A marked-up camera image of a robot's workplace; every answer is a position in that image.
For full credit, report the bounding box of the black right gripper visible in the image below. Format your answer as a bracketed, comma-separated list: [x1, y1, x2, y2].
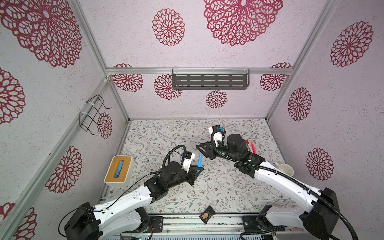
[196, 140, 240, 165]

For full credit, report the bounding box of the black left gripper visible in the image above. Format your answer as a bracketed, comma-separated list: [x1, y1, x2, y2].
[167, 165, 204, 190]

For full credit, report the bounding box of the blue highlighter pen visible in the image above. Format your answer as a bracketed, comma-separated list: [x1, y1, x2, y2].
[198, 154, 203, 168]

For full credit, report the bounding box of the pink highlighter pen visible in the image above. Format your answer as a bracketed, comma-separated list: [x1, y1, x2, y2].
[251, 141, 257, 154]

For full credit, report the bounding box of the white red marker pen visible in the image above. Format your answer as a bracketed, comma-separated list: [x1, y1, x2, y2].
[246, 140, 252, 153]

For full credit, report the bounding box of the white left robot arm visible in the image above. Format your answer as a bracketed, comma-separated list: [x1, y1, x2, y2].
[64, 162, 204, 240]

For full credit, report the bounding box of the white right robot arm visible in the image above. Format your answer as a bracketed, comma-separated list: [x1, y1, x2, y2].
[196, 130, 359, 240]

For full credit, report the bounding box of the black snack packet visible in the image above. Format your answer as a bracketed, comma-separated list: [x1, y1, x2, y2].
[199, 205, 216, 225]

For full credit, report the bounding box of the white wooden tissue box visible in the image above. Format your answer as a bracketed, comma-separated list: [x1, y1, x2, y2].
[104, 156, 135, 188]

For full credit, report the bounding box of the white ceramic mug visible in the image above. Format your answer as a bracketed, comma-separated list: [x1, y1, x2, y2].
[278, 164, 295, 177]

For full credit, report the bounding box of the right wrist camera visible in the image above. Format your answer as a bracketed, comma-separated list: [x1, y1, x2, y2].
[209, 125, 226, 147]

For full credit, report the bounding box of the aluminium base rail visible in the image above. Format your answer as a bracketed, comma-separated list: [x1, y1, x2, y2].
[77, 212, 289, 236]

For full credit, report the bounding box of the dark metal wall shelf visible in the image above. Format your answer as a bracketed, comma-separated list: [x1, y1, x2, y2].
[171, 69, 250, 90]

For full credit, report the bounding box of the black wire wall rack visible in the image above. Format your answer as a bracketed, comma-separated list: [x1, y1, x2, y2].
[79, 95, 113, 139]

